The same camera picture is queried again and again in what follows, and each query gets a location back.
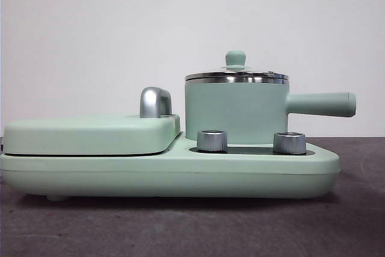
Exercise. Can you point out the glass lid with green knob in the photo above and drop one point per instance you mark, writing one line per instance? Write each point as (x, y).
(236, 58)

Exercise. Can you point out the silver control knob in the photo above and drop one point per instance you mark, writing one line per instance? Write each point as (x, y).
(289, 143)
(212, 141)

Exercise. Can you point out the mint green grill cover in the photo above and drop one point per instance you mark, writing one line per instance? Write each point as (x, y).
(75, 136)

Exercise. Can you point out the mint green breakfast machine base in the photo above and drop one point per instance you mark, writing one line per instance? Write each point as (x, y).
(90, 175)

